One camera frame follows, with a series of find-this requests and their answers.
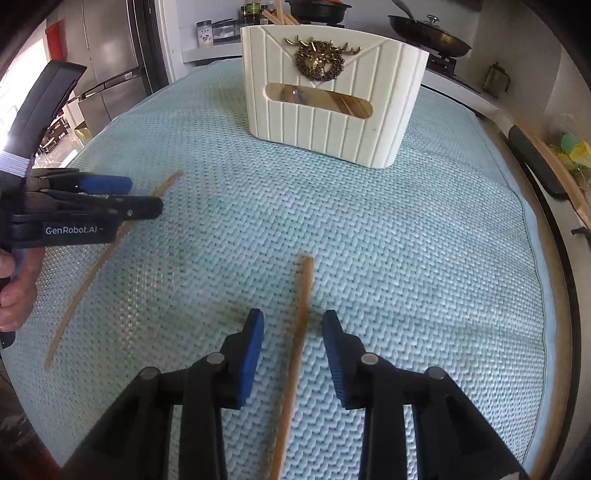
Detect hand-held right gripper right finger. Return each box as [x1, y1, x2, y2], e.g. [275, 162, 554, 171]
[322, 310, 529, 480]

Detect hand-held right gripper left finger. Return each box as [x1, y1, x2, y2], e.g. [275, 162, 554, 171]
[69, 308, 265, 480]

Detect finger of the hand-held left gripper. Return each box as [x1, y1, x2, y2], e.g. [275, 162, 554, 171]
[28, 195, 165, 223]
[28, 168, 134, 195]

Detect tan single chopstick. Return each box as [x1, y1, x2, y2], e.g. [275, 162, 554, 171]
[44, 171, 184, 370]
[268, 256, 316, 480]

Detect cream ribbed utensil holder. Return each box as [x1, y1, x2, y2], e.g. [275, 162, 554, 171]
[241, 24, 430, 169]

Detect person's left hand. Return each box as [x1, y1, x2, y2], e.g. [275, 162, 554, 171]
[0, 249, 44, 333]

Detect grey refrigerator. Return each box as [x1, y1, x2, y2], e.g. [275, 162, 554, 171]
[44, 0, 155, 136]

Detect teal woven table mat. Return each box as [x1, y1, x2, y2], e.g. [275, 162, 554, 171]
[0, 59, 555, 480]

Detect white kitchen counter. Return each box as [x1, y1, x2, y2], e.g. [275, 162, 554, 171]
[181, 41, 245, 65]

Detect clear plastic container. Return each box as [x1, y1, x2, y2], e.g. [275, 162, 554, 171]
[213, 18, 242, 45]

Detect spice jars on counter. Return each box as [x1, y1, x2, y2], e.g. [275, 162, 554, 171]
[239, 2, 277, 25]

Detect black cooking pot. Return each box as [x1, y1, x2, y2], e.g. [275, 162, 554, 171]
[284, 0, 352, 25]

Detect wooden tray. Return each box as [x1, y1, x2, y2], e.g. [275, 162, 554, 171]
[507, 124, 591, 234]

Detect gas stove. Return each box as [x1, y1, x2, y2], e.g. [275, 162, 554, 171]
[422, 46, 488, 95]

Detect green and yellow sponges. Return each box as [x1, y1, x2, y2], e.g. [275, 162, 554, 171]
[549, 133, 591, 188]

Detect small brass holder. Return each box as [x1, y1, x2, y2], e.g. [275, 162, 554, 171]
[481, 61, 512, 99]

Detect black frying pan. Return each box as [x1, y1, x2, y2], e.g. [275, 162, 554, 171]
[387, 0, 473, 59]

